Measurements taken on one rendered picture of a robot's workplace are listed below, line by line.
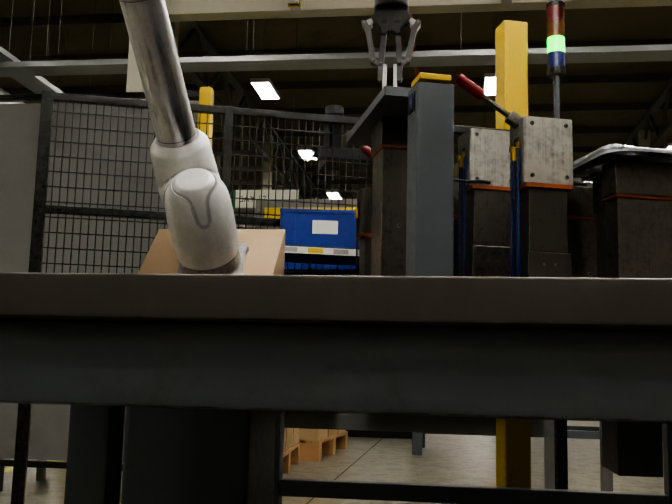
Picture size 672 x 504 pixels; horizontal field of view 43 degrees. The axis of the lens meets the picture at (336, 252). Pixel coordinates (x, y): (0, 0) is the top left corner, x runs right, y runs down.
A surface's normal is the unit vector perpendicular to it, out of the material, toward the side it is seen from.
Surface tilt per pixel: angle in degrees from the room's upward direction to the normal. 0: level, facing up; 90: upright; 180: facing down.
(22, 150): 90
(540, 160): 90
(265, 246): 45
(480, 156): 90
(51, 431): 90
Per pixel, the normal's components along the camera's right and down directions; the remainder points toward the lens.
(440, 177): 0.19, -0.14
